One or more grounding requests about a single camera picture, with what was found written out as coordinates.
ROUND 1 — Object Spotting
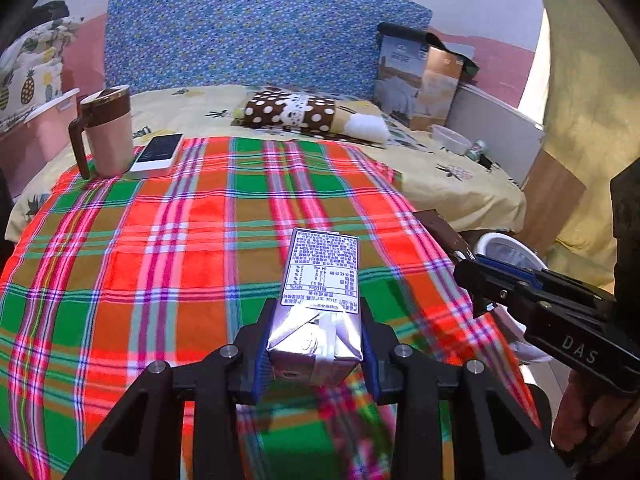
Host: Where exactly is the yellow curtain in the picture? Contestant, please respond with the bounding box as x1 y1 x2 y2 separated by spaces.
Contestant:
530 0 640 291

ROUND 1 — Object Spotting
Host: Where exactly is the yellow printed bed sheet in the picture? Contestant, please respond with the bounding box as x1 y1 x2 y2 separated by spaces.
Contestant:
4 84 527 241

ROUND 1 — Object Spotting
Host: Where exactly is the white smartphone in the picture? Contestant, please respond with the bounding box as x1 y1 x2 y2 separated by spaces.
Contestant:
130 132 185 174

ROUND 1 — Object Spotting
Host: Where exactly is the black bag on quilt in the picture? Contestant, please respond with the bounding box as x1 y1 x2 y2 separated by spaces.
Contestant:
30 0 71 24

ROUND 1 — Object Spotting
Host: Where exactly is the brown polka dot pillow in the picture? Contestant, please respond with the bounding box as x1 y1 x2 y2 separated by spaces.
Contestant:
243 89 337 134

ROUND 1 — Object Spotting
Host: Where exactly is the white panel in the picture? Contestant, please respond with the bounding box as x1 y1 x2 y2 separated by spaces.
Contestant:
445 82 545 187

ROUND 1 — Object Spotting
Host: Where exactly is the blue floral headboard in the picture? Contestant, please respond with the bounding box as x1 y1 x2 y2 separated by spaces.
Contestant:
104 0 434 102

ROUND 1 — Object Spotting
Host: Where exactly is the white round trash bin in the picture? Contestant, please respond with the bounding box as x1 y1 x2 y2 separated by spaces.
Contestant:
472 232 549 366

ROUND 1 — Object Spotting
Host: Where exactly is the beige mug with brown handle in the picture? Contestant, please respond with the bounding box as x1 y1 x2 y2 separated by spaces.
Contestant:
68 85 135 181

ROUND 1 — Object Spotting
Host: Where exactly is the person's right hand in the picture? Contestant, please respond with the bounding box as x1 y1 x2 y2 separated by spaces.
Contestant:
550 377 640 466

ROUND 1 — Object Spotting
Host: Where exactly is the silver drink carton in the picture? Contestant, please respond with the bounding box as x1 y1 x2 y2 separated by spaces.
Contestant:
266 228 365 387

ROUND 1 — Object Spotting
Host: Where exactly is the plaid blanket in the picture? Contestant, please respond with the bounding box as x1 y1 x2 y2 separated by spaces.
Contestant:
0 136 542 480

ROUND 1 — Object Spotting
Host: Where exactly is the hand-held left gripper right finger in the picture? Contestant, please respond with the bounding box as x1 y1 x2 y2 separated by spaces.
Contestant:
357 300 573 480

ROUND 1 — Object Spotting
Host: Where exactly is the cardboard bedding box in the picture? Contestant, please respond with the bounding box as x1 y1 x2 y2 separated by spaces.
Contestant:
372 30 463 134

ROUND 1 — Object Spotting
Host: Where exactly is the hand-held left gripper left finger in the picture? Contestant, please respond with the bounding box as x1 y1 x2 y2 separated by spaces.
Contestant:
65 297 278 480

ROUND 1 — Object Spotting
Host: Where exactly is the white plastic bowl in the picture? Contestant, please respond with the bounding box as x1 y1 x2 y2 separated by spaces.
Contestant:
430 124 472 156

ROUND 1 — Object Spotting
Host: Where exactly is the black bag on box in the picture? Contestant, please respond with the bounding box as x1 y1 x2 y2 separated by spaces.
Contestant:
377 22 481 82

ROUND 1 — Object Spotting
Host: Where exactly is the wooden board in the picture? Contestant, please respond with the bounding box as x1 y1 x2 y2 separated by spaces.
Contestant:
520 150 587 257

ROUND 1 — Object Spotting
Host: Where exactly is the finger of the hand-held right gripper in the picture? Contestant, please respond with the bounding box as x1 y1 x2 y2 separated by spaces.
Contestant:
472 253 617 302
452 258 556 319

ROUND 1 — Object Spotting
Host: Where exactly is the pink storage box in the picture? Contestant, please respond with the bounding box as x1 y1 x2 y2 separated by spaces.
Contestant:
0 88 82 197

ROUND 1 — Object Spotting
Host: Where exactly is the dark olive clothing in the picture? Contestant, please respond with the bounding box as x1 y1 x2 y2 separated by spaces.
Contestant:
609 157 640 311

